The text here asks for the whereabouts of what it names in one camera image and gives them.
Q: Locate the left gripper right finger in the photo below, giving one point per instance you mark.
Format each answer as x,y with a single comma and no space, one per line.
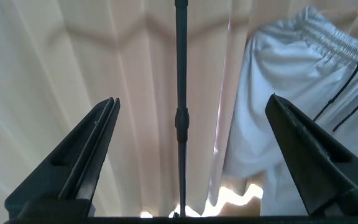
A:
328,180

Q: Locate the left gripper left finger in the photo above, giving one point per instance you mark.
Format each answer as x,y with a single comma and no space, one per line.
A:
57,186

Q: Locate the pale grey shorts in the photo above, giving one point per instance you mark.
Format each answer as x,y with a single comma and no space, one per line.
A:
275,93

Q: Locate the black clothes rack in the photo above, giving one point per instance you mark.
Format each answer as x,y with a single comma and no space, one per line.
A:
181,77

